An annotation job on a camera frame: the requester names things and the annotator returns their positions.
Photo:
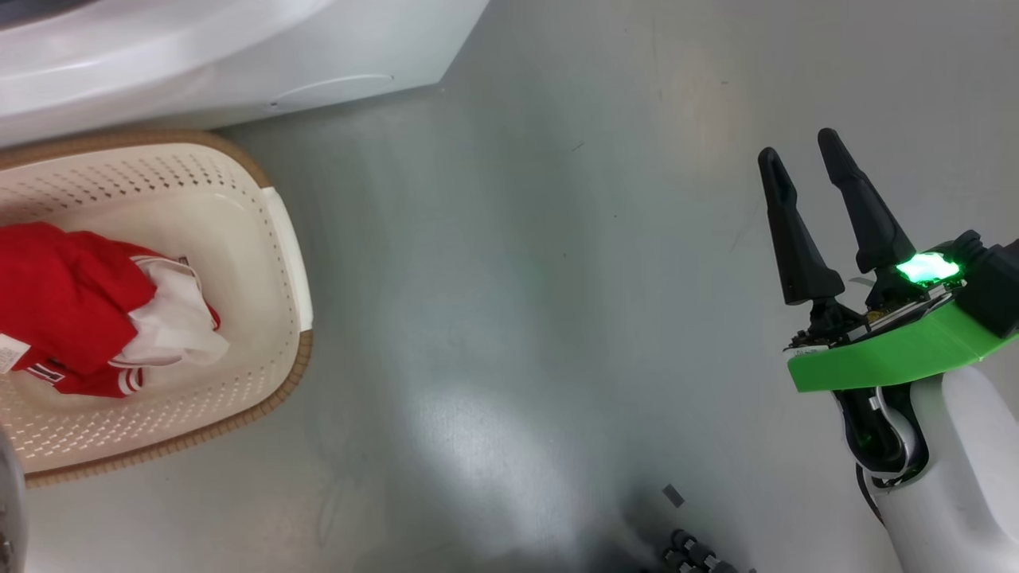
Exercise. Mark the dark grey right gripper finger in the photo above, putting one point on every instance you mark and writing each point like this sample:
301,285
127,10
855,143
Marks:
800,255
872,223

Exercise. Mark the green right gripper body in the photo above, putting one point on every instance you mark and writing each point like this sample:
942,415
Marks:
892,354

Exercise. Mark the red garment with white stripes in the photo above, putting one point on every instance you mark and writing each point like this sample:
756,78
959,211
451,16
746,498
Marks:
64,294

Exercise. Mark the washing machine round door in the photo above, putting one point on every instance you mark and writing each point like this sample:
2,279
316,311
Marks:
9,509

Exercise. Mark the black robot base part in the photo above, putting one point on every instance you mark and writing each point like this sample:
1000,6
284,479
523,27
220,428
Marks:
692,555

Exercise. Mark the white front-load washing machine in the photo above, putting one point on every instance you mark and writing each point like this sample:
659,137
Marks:
239,48

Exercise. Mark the round white filter cover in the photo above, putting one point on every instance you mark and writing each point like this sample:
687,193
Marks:
334,89

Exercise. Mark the cream perforated laundry basket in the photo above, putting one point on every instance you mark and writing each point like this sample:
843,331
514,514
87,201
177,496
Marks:
239,239

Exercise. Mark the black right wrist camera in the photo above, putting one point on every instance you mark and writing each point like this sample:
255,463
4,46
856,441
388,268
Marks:
991,282

